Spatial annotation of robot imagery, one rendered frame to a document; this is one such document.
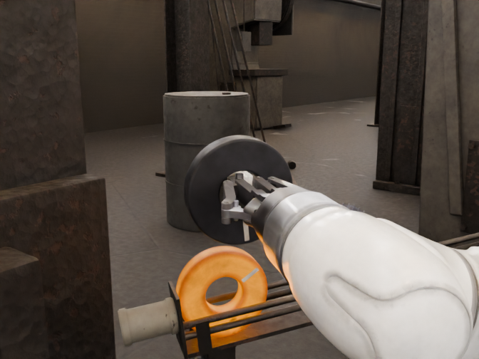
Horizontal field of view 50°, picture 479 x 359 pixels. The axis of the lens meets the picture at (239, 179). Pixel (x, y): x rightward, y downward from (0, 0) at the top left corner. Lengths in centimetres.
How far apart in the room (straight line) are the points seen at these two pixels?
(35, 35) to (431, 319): 80
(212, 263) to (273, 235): 36
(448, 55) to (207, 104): 138
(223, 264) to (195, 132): 241
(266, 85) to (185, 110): 527
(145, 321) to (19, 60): 48
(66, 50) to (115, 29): 780
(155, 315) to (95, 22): 785
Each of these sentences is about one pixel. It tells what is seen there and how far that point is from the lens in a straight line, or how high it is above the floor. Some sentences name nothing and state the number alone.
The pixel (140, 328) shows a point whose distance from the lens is 86.
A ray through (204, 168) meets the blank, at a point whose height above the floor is 95.
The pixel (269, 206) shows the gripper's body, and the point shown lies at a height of 94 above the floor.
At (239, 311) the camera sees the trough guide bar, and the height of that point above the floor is 68.
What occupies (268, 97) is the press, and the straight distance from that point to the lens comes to 849.
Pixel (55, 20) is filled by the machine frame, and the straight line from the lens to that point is 100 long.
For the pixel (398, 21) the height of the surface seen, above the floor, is 141.
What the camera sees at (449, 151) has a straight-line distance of 296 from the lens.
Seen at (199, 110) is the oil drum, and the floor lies 80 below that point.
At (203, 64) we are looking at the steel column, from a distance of 487.
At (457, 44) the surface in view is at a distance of 296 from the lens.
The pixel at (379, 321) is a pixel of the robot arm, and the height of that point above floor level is 92.
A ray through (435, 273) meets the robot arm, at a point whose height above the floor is 94.
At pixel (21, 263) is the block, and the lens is 82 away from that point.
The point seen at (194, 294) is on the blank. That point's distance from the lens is 86.
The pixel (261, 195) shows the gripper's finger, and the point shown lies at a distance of 58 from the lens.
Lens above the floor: 108
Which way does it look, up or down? 13 degrees down
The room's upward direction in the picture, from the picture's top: straight up
